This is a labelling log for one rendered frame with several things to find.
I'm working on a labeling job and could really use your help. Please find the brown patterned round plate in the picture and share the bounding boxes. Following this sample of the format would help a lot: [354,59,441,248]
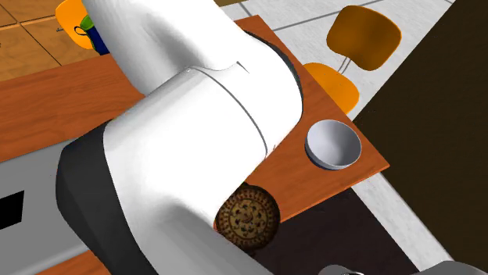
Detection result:
[213,184,282,252]

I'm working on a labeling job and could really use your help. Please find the grey robot stand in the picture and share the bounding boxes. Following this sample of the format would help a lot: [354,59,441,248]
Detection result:
[0,139,92,275]

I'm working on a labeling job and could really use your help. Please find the green and blue mug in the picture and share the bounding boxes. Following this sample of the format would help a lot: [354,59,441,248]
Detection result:
[74,15,112,56]

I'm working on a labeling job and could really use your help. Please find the brown wooden table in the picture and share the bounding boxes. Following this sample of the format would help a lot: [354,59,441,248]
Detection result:
[0,15,390,275]

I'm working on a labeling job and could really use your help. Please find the white bowl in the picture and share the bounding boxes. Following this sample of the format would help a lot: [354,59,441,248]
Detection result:
[304,119,362,171]

